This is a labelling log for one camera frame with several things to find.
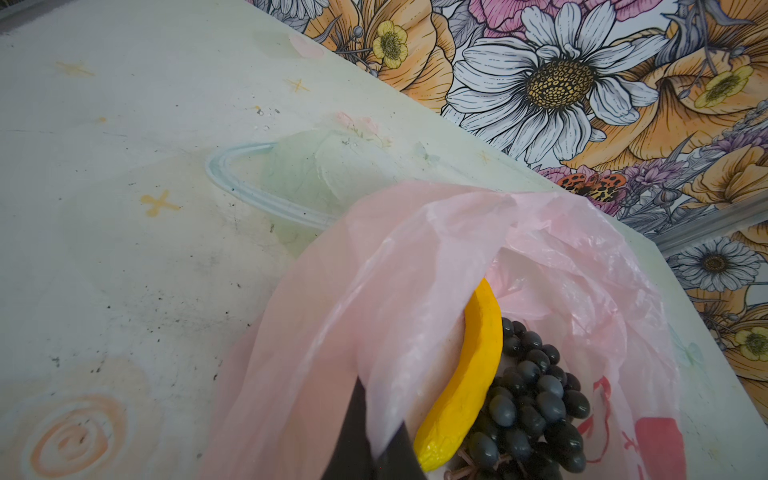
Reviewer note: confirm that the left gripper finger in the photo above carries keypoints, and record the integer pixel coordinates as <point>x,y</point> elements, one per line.
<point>352,457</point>

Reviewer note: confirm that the pink plastic bag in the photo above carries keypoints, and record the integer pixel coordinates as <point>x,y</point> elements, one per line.
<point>380,297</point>

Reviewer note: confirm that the yellow fake banana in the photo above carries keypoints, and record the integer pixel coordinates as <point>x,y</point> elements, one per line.
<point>451,417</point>

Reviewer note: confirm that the dark fake grape bunch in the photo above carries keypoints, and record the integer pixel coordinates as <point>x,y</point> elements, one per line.
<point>525,430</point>

